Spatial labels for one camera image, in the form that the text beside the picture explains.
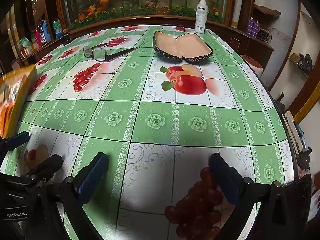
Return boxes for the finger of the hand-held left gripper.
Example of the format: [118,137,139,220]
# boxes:
[25,154,63,181]
[0,131,30,165]

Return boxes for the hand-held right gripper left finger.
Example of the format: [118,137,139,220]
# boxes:
[46,152,110,240]

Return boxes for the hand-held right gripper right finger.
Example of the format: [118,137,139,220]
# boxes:
[209,152,300,240]

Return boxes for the yellow cardboard box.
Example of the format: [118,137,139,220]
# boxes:
[0,64,38,138]

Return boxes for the white slatted object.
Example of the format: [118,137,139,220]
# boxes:
[282,111,306,155]

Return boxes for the green fruit print tablecloth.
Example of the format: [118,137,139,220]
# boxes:
[0,25,294,240]

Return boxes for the wooden side shelf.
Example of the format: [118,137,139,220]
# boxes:
[15,36,70,68]

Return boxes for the green white packet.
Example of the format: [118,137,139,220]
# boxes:
[19,37,32,49]

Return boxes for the blue box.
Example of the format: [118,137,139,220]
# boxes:
[37,20,52,43]

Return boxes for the teal plastic packet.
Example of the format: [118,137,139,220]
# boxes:
[52,17,63,38]

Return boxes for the dark framed eyeglasses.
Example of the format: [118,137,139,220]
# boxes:
[83,39,146,62]

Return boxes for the red topped white stool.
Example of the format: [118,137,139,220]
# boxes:
[241,54,263,77]

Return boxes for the wooden low cabinet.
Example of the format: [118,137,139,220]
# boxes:
[207,26,275,68]

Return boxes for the open patterned glasses case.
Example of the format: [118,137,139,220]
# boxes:
[152,30,213,64]

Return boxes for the white spray bottle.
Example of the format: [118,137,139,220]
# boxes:
[195,0,209,34]

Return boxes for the cluttered wall shelf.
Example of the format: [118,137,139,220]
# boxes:
[289,52,313,79]

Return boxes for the tangled black cables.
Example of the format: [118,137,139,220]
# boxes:
[260,29,272,42]

